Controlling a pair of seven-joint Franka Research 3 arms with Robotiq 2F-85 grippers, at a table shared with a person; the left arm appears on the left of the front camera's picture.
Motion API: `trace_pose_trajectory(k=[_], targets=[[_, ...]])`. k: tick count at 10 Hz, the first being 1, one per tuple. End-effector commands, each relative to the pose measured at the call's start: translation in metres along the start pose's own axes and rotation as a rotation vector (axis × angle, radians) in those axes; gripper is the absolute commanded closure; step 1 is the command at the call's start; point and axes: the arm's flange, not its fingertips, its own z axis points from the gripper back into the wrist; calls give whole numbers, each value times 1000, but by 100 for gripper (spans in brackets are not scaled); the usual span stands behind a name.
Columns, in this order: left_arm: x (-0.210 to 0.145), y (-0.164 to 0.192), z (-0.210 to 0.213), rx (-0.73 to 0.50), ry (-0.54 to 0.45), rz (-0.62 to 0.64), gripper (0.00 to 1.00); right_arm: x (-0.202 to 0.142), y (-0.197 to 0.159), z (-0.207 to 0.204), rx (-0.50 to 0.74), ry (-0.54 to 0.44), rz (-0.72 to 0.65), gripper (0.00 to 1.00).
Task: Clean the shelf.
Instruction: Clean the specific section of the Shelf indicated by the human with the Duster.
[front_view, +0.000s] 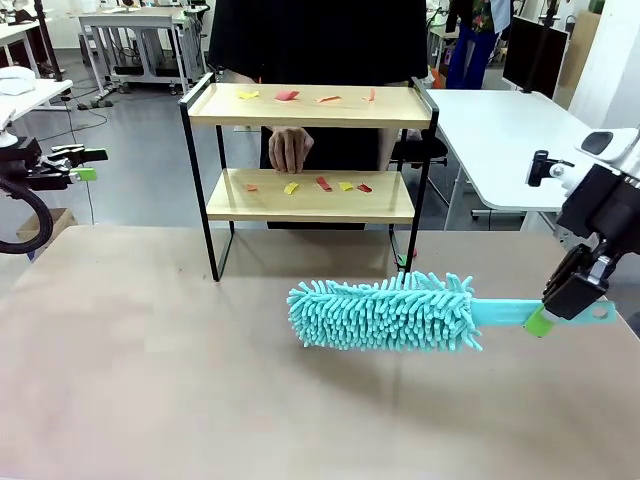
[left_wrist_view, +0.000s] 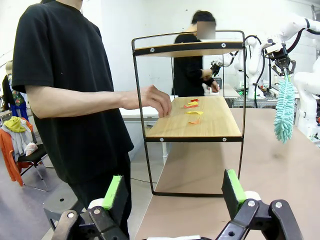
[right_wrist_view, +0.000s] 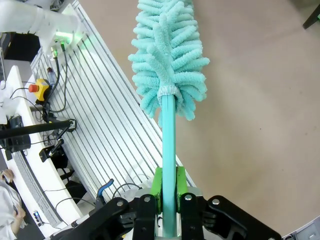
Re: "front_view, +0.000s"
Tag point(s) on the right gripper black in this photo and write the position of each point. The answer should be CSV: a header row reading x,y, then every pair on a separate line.
x,y
605,205

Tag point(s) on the black wrist camera white bracket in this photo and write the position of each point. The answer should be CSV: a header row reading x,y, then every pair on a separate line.
x,y
539,167

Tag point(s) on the person's left forearm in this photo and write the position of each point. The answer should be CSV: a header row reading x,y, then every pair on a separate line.
x,y
385,150

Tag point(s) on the black chair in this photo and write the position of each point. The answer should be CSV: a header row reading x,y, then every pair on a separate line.
x,y
435,147

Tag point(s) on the black tripod pole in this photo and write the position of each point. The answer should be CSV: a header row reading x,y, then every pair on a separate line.
x,y
47,45

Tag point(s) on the black power strip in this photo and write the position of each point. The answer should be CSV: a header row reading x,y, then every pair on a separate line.
x,y
95,105

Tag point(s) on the person in black shirt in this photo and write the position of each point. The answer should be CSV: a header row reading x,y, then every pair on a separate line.
x,y
320,40

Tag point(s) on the white workbench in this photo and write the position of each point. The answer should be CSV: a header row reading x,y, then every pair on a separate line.
x,y
20,31

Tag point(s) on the brown cardboard panel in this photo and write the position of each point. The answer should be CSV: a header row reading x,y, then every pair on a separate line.
x,y
580,45

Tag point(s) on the yellow paper scrap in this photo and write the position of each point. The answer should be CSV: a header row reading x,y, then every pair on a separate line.
x,y
291,188
346,186
247,94

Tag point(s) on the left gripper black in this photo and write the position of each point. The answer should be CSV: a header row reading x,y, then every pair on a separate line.
x,y
17,157

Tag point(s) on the large white table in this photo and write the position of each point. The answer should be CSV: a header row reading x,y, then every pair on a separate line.
x,y
500,140

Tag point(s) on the white cloth bundle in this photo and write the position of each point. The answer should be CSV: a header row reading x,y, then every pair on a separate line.
x,y
15,80

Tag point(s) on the person's right forearm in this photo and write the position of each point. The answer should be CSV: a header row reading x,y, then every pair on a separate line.
x,y
245,76

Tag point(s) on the person in blue trousers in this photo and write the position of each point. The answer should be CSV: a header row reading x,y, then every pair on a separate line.
x,y
470,55

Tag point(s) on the person's right hand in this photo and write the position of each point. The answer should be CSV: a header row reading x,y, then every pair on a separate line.
x,y
290,150

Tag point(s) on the black monitor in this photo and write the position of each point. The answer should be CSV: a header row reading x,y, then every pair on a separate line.
x,y
530,50

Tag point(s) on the small orange green object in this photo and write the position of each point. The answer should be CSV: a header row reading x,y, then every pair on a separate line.
x,y
433,78

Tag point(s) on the wood-top white-frame table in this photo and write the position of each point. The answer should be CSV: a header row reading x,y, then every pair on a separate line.
x,y
130,17

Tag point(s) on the small white table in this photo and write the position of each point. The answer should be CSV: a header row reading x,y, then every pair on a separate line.
x,y
30,97

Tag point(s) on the cardboard box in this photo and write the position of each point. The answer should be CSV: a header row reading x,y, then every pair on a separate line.
x,y
61,219

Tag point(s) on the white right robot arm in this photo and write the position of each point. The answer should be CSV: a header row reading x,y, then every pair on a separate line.
x,y
625,145

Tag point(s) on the teal chenille duster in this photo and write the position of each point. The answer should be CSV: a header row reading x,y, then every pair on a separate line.
x,y
380,315

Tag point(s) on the two-tier wooden shelf black frame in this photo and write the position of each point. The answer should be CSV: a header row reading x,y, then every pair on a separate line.
x,y
300,114

